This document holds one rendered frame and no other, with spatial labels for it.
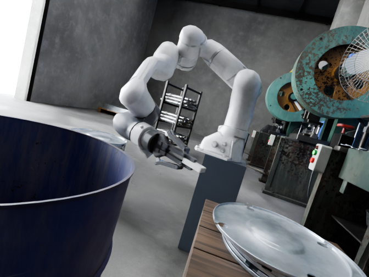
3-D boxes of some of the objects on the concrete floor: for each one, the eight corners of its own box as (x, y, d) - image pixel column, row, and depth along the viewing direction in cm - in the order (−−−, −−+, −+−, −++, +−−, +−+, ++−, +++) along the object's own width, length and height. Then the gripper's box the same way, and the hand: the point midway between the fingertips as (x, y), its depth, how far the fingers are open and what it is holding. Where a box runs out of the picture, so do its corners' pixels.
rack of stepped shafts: (170, 155, 294) (190, 84, 284) (145, 144, 318) (163, 79, 307) (187, 155, 331) (205, 92, 320) (164, 145, 355) (180, 87, 344)
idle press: (244, 165, 385) (275, 65, 365) (240, 156, 482) (264, 77, 462) (336, 193, 362) (375, 88, 342) (312, 178, 459) (342, 96, 439)
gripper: (135, 155, 75) (188, 192, 62) (147, 120, 73) (205, 149, 60) (150, 156, 81) (201, 189, 68) (162, 122, 79) (217, 150, 66)
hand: (194, 165), depth 66 cm, fingers closed
